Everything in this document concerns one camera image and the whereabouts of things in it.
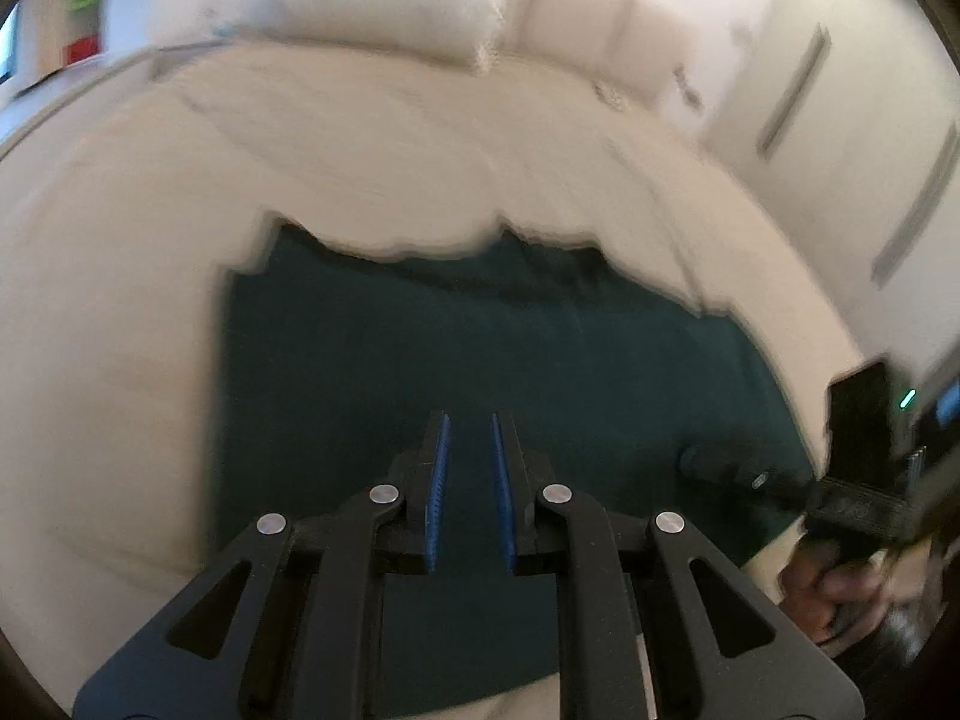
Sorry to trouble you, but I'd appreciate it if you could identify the beige padded headboard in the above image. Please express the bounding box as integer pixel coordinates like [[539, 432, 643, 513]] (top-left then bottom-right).
[[487, 0, 706, 113]]

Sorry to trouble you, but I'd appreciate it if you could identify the white pillow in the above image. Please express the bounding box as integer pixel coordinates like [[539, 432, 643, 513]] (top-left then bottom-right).
[[247, 0, 511, 76]]

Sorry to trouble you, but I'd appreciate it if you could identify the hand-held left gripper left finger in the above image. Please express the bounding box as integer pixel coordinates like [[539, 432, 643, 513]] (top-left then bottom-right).
[[73, 411, 451, 720]]

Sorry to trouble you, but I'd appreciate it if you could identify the dark green sweater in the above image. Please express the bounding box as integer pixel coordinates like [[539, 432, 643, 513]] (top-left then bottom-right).
[[210, 217, 818, 717]]

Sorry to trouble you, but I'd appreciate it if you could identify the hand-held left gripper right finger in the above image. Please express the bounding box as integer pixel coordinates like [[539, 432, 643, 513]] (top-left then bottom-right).
[[489, 411, 863, 720]]

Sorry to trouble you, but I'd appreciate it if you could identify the bed with beige cover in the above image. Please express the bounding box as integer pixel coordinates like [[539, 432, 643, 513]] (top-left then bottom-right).
[[0, 37, 871, 720]]

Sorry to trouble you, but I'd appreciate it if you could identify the white open shelf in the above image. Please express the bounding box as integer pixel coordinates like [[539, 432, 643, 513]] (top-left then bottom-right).
[[45, 0, 113, 80]]

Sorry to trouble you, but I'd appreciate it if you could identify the person's right hand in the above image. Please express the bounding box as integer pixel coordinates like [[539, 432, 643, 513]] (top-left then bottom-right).
[[780, 529, 908, 646]]

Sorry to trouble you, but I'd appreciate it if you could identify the long wardrobe handle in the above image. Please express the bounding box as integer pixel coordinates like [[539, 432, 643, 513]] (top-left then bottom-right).
[[874, 120, 960, 286], [757, 24, 832, 160]]

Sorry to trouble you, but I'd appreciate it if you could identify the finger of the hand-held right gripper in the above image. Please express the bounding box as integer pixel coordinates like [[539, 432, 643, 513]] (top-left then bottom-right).
[[677, 444, 818, 511]]

